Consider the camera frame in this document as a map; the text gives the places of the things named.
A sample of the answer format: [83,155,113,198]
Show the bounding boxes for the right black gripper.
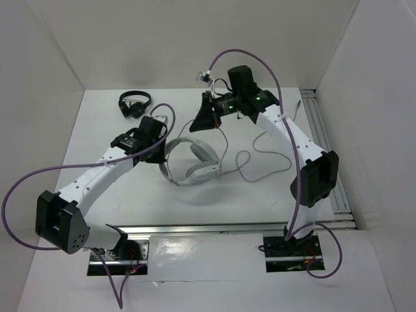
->
[188,91,241,133]

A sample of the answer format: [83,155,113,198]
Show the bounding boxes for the white grey headphones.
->
[159,136,220,187]

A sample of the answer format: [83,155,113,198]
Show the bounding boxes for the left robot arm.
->
[35,116,168,259]

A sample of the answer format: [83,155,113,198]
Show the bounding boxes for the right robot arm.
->
[190,65,339,255]

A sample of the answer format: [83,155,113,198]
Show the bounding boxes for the black headphones left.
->
[118,90,152,119]

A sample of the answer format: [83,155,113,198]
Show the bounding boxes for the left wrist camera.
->
[154,114,169,125]

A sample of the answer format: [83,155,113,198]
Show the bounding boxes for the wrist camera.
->
[154,114,169,125]
[196,70,213,85]

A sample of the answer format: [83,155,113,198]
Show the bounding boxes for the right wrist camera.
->
[196,70,213,85]

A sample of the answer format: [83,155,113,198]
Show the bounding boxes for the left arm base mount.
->
[97,238,150,276]

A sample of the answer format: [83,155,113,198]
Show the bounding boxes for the aluminium front rail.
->
[107,220,357,237]

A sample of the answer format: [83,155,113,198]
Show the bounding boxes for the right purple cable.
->
[206,49,342,279]

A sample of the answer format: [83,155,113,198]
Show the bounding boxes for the purple cable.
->
[2,103,177,309]
[206,49,342,279]

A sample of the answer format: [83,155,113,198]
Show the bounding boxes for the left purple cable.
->
[2,103,177,309]

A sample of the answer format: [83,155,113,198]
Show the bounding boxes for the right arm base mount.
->
[258,235,325,273]

